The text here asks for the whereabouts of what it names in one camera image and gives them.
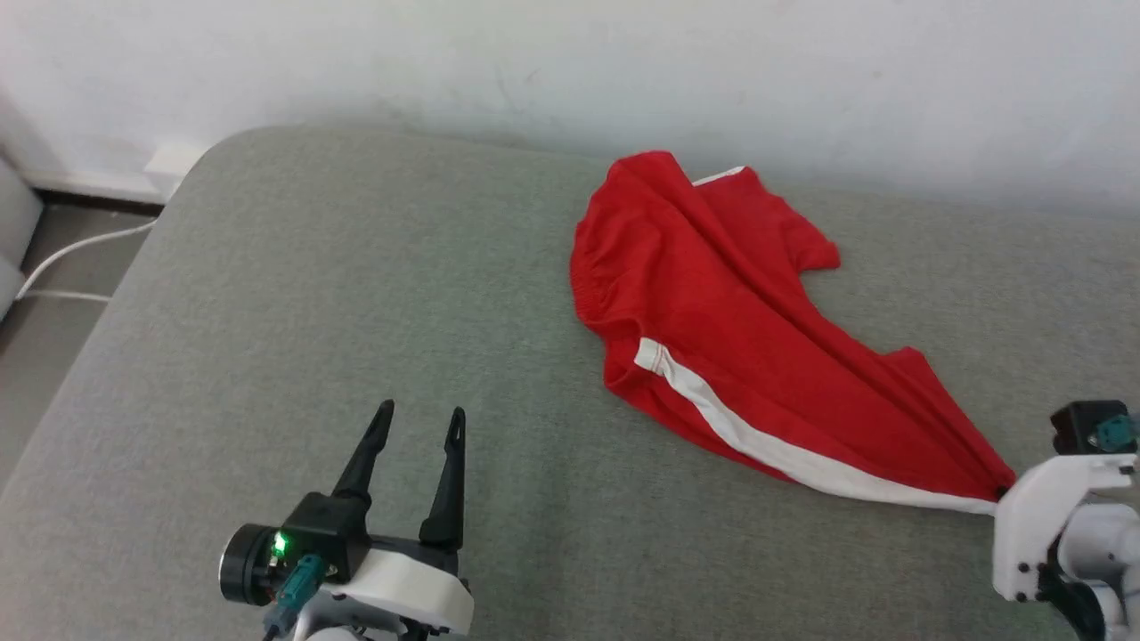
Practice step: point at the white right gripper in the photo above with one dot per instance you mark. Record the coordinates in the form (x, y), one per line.
(1033, 525)

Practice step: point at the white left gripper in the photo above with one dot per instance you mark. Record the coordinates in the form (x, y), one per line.
(410, 583)

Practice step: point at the red shorts with white stripe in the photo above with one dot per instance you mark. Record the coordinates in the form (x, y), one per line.
(712, 294)

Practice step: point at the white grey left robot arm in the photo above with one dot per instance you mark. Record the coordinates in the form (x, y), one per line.
(347, 623)

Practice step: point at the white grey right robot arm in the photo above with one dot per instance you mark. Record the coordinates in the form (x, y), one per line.
(1104, 552)

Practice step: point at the grey fabric sofa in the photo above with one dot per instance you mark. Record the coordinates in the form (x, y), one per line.
(356, 312)

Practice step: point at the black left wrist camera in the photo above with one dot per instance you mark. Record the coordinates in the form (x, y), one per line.
(321, 534)

